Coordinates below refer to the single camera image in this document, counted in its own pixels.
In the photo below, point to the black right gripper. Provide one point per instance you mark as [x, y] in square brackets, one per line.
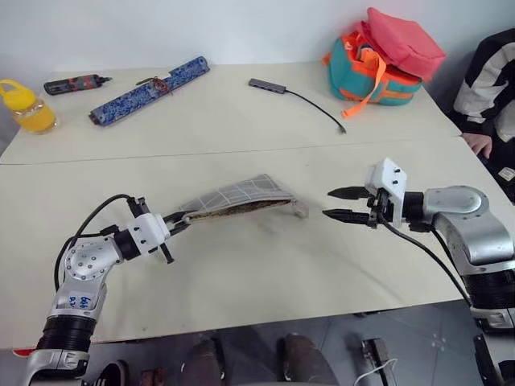
[380, 207]

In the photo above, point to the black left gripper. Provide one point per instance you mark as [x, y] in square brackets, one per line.
[138, 206]

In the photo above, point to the grey plaid pouch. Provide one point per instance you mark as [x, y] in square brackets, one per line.
[241, 198]

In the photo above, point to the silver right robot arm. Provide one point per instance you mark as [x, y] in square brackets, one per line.
[466, 237]

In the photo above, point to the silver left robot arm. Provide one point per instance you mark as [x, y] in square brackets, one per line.
[82, 265]

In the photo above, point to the person's bare hand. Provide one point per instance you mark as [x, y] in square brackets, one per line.
[478, 144]

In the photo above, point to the blue patterned long case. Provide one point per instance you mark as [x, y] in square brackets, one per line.
[149, 91]

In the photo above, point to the brown tassel ornament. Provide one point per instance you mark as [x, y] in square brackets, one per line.
[156, 83]

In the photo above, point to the teal orange pink bag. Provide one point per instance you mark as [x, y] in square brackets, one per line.
[380, 64]

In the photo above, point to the dark rounded shape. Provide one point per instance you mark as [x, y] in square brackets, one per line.
[299, 360]

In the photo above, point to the black red electric screwdriver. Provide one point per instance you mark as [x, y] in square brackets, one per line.
[76, 83]

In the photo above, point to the person in black white jacket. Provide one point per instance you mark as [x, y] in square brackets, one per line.
[489, 80]

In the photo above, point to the yellow plastic bottle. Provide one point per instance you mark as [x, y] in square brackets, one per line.
[27, 106]

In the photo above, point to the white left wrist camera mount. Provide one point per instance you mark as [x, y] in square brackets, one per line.
[148, 235]

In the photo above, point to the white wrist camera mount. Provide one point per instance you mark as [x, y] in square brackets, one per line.
[387, 181]
[148, 235]

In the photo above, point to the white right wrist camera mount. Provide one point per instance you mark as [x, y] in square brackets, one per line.
[387, 181]

